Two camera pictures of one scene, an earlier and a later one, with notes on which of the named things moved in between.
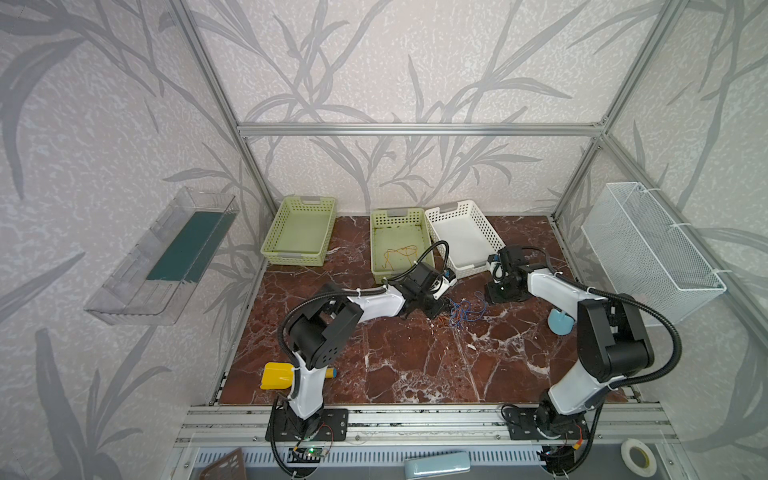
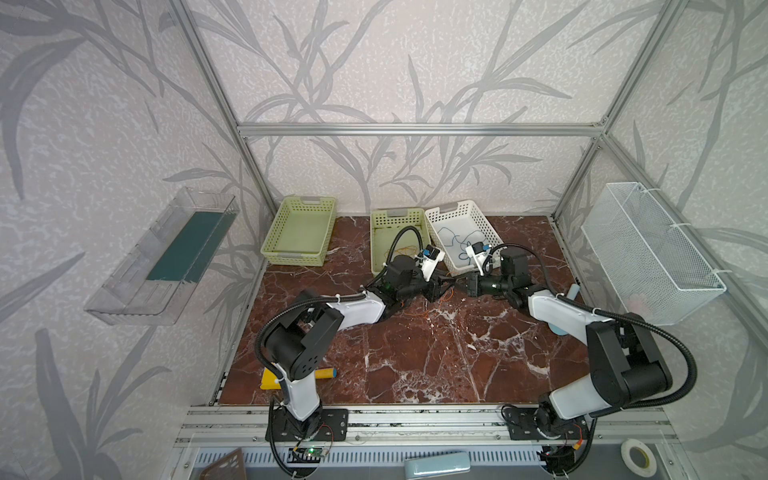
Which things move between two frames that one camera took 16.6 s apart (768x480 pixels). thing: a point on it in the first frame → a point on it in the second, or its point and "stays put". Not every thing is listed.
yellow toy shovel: [278, 375] stays put
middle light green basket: [399, 236] stays put
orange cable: [407, 251] stays put
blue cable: [464, 310] → [463, 254]
